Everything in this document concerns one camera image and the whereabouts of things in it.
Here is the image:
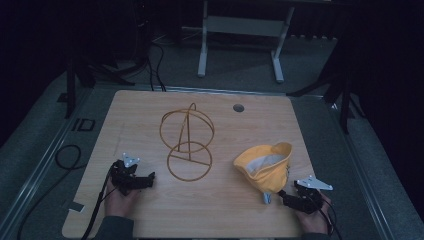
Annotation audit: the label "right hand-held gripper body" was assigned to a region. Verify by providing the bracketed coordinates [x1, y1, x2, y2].
[287, 175, 334, 215]

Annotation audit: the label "thin black cables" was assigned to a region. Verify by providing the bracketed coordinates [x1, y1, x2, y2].
[145, 36, 168, 93]

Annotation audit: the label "gold wire hat stand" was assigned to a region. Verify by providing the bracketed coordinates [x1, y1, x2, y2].
[159, 102, 216, 183]

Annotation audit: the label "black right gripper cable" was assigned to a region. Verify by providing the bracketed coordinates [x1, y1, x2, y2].
[305, 191, 344, 240]

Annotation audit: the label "yellow cap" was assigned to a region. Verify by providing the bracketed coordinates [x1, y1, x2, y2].
[232, 141, 294, 205]

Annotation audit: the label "black camera stand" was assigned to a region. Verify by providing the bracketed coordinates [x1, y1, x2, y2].
[285, 39, 367, 136]
[64, 49, 151, 120]

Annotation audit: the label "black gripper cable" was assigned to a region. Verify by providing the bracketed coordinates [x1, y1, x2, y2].
[305, 191, 344, 240]
[80, 165, 118, 240]

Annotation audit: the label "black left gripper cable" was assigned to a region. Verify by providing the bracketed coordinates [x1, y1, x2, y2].
[80, 165, 118, 240]

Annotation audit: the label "black floor cable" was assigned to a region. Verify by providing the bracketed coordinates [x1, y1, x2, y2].
[16, 143, 83, 240]

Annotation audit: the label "person's left hand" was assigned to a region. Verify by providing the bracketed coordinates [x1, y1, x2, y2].
[104, 184, 142, 220]

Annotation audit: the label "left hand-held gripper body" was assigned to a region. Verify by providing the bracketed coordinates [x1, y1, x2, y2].
[109, 152, 145, 197]

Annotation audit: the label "white metal table frame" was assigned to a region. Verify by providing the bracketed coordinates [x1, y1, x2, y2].
[197, 0, 296, 84]

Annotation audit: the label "person's right hand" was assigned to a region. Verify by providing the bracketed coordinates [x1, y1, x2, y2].
[294, 191, 333, 235]

